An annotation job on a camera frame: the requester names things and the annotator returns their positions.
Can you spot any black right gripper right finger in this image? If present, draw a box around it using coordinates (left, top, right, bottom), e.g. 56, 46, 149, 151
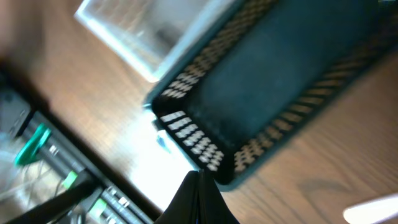
198, 170, 239, 224

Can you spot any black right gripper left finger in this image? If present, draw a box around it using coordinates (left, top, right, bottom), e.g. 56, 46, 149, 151
154, 171, 199, 224

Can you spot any white plastic fork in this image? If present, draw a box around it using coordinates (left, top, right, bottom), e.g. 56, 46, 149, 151
343, 193, 397, 224

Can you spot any dark green plastic basket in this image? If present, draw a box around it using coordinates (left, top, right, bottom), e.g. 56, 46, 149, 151
145, 0, 397, 191

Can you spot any clear white plastic basket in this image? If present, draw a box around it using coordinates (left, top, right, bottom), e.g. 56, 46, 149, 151
75, 0, 233, 83

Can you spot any black aluminium rail with clips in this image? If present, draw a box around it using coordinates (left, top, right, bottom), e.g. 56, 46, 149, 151
1, 86, 154, 223

